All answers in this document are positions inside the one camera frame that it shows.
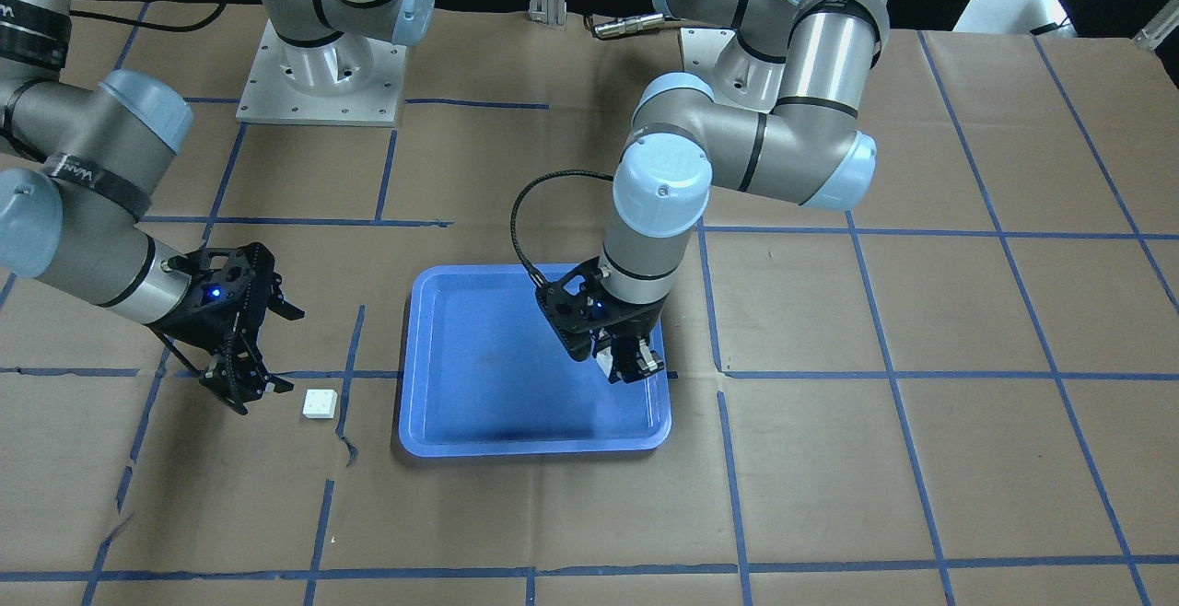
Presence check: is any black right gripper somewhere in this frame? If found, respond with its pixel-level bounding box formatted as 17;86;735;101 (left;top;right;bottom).
149;242;307;414

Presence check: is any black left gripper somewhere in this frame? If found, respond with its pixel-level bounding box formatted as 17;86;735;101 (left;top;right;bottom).
536;258;666;383

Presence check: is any white square building block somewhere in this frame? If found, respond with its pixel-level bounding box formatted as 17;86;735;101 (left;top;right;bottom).
299;389;340;420

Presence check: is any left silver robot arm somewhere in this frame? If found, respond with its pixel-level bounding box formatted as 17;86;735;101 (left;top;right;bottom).
526;0;890;382

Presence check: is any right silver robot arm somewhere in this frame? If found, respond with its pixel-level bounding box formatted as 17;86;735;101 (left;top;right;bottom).
1;0;303;414

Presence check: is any blue plastic tray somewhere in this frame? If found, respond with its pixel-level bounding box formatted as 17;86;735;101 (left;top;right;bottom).
397;263;672;457

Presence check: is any metal cylinder connector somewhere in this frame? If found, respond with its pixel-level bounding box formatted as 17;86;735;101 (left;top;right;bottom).
585;13;667;41

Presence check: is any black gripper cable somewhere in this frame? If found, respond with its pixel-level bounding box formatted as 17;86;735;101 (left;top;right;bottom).
511;170;615;291

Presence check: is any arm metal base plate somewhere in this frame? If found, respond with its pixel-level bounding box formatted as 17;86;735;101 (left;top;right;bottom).
679;28;785;112
236;24;409;129

